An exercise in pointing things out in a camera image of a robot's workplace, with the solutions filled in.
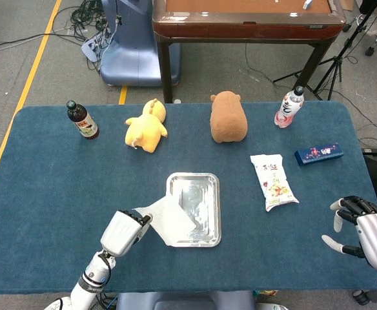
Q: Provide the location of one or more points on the white nut snack bag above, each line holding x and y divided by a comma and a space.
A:
275, 184

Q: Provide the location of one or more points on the yellow plush toy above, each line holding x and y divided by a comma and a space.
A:
146, 129

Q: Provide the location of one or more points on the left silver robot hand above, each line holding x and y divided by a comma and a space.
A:
120, 232

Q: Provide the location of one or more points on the single blue mahjong tile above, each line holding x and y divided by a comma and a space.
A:
308, 4

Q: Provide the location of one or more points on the blue grey machine pedestal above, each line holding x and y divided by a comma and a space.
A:
130, 58

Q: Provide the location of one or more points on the brown capybara plush toy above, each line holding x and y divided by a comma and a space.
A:
228, 122

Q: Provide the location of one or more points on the clear pink-label water bottle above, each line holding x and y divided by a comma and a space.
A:
288, 108

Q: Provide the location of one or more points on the black tripod stand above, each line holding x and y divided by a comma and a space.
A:
337, 59

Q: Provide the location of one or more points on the grey robot torso base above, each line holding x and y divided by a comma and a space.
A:
185, 302

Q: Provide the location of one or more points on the brown wooden mahjong table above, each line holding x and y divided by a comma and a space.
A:
240, 30

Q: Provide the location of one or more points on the silver metal tray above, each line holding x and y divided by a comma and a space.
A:
204, 193

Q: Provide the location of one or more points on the white paper towel sheet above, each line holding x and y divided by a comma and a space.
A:
172, 223

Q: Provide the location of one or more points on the blue felt table cover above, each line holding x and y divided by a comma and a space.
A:
62, 181

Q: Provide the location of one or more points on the black table caster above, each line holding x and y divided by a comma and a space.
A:
366, 297

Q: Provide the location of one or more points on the white floor power strip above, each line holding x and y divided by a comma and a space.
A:
93, 48

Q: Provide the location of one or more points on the brown tea bottle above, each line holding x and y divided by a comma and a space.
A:
85, 124

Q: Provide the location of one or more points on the dark blue carton box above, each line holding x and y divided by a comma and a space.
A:
317, 154

